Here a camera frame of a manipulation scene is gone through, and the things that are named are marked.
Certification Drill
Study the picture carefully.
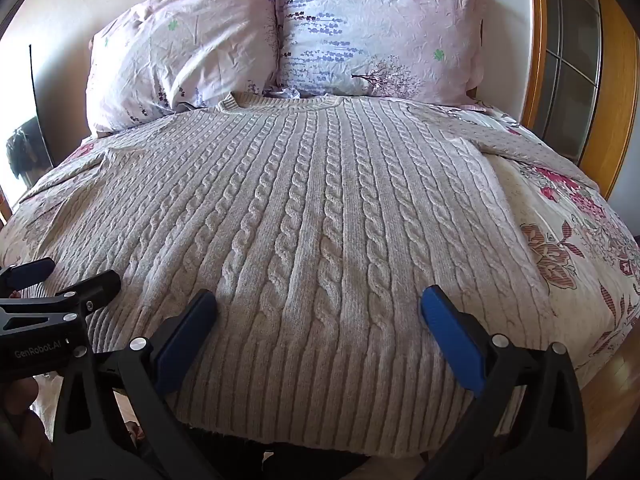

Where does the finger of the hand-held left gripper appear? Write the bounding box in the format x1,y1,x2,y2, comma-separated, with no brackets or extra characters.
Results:
0,269,123,328
0,258,57,292

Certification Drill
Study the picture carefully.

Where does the lavender print pillow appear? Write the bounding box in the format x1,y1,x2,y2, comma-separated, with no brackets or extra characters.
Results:
272,0,497,111

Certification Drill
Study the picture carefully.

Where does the beige cable-knit sweater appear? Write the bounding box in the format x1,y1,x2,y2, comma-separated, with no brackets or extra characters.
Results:
7,91,598,461

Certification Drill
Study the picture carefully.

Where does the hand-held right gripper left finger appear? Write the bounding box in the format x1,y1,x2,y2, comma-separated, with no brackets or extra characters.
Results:
52,289,221,480

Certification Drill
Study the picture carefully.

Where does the person's left hand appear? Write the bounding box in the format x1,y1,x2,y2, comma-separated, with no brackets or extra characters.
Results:
0,374,57,480

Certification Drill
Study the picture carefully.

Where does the wooden headboard shelf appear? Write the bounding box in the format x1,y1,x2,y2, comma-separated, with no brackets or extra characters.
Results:
520,0,640,201

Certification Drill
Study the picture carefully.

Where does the pink pillow with green clover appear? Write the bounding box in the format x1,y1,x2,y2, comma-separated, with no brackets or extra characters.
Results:
86,0,280,136

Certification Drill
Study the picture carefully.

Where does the floral bedsheet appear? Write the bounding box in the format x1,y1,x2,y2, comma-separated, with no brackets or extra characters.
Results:
0,102,640,396

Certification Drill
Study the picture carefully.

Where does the black framed mirror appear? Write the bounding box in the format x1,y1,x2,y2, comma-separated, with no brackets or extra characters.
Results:
0,44,56,188

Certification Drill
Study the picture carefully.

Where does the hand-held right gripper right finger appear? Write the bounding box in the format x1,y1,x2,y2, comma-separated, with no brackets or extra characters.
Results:
415,285,588,480

